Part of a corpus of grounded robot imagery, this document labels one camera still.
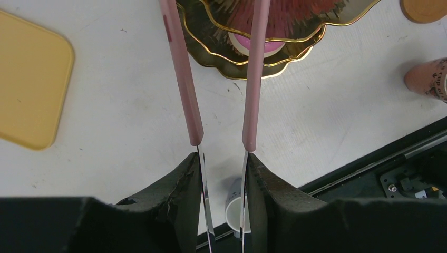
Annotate orange round coaster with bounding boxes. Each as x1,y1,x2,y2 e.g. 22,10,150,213
400,0,446,24

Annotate pink handled metal tongs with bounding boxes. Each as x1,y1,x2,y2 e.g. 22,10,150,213
159,1,270,252

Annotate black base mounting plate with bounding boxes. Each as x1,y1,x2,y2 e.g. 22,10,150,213
215,119,446,252

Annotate blue grey mug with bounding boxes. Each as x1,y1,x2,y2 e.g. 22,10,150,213
224,178,242,232

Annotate pink frosted donut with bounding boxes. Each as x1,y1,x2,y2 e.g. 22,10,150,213
228,33,285,58

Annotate pink mug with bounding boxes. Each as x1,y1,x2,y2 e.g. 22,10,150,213
404,57,446,103

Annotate yellow serving tray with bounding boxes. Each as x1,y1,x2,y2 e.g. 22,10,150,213
1,11,74,150

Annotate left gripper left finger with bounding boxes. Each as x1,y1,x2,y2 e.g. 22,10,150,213
115,152,202,252

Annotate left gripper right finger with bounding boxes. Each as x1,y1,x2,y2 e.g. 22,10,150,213
246,153,327,252

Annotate three tier glass stand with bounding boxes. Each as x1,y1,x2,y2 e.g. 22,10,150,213
177,1,376,80

